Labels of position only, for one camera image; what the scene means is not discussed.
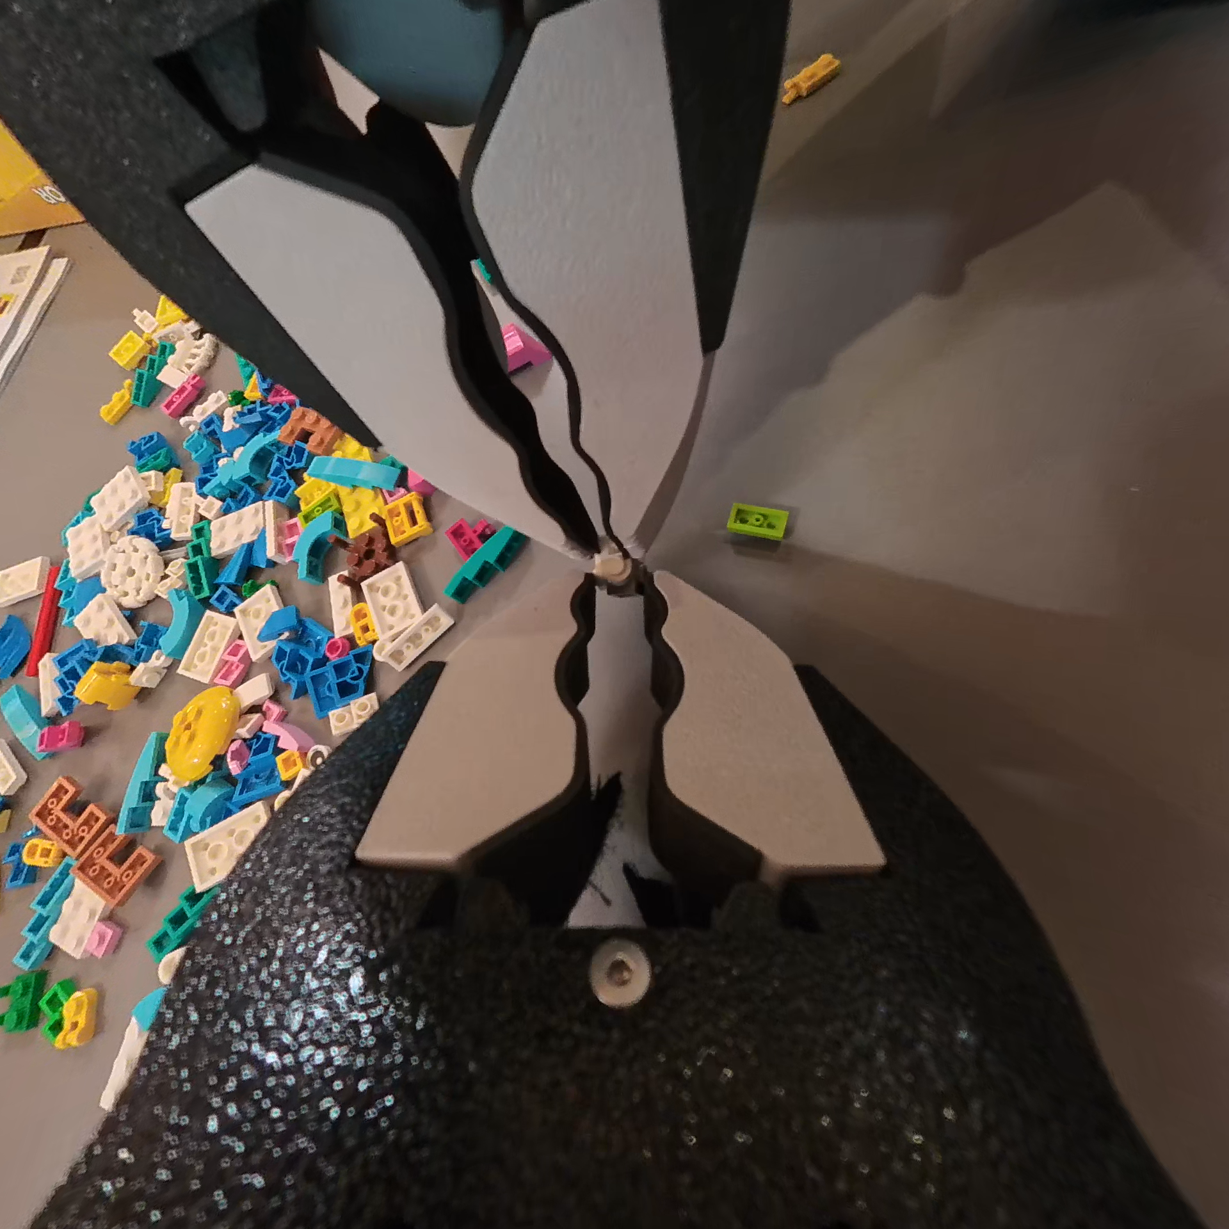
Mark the pink sloped lego brick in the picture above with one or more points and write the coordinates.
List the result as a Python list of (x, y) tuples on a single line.
[(524, 346)]

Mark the yellow lego bar piece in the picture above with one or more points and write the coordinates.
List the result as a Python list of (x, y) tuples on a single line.
[(811, 78)]

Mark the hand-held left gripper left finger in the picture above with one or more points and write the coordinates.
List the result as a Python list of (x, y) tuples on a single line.
[(482, 748)]

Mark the lego instruction booklet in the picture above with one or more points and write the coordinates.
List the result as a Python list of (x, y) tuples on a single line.
[(20, 277), (29, 322)]

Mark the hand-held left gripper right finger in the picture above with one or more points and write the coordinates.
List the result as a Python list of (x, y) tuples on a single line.
[(759, 757)]

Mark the magenta lego bracket piece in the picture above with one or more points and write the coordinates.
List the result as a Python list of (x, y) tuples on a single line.
[(469, 534)]

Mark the pile of mixed lego bricks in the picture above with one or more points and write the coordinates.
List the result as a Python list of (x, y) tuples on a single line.
[(403, 590)]

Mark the white lego clip plate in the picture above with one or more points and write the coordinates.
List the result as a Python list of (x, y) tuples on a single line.
[(614, 569)]

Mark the lime green lego plate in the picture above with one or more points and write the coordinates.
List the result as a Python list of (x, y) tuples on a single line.
[(759, 519)]

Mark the yellow lego set box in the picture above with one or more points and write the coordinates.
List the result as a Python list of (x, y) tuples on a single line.
[(25, 191)]

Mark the teal stepped lego wedge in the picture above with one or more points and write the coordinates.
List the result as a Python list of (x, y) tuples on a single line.
[(485, 564)]

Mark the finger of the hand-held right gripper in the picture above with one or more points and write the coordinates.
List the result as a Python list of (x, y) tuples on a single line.
[(366, 307), (595, 191)]

